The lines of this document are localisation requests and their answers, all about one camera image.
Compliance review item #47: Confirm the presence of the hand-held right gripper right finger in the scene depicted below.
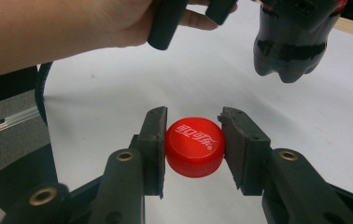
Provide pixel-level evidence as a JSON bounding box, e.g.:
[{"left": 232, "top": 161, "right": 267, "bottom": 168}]
[{"left": 217, "top": 105, "right": 353, "bottom": 224}]

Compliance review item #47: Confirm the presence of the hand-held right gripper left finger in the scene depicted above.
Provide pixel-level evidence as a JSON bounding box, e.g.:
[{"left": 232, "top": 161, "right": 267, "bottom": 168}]
[{"left": 87, "top": 105, "right": 168, "bottom": 224}]

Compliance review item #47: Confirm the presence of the dark cola bottle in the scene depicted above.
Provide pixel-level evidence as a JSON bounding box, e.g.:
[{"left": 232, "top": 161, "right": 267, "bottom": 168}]
[{"left": 253, "top": 0, "right": 348, "bottom": 84}]

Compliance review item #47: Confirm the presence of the red bottle cap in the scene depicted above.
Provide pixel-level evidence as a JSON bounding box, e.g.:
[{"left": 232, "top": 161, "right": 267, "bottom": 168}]
[{"left": 164, "top": 117, "right": 226, "bottom": 179}]

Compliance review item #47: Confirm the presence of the aluminium floor rail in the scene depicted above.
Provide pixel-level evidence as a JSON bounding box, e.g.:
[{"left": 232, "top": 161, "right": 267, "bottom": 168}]
[{"left": 0, "top": 106, "right": 41, "bottom": 138}]

